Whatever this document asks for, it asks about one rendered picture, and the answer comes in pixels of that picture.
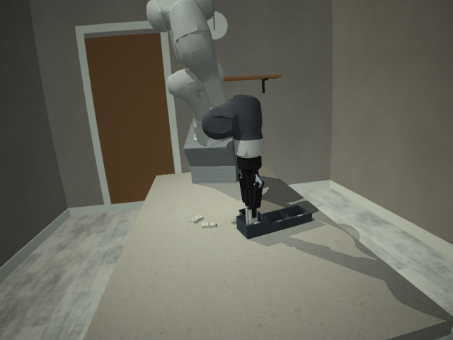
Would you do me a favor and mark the dark grey rack of bins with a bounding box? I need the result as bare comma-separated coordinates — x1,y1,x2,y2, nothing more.
236,205,312,239

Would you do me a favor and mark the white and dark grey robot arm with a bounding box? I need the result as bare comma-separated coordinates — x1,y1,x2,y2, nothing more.
147,0,265,158

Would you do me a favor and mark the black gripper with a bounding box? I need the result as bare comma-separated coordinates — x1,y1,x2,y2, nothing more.
237,155,264,225

